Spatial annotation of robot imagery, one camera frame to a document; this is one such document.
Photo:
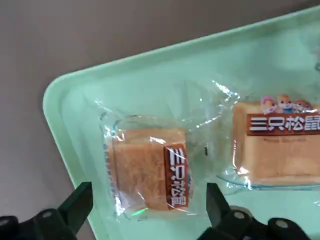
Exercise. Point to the bread pack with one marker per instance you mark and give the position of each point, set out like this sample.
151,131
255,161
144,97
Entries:
140,170
275,155

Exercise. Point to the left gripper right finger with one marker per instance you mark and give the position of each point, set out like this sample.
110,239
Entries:
225,225

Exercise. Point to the green rectangular tray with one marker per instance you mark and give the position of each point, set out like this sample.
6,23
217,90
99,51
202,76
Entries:
150,87

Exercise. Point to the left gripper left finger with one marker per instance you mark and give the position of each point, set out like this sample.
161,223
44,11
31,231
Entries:
62,225

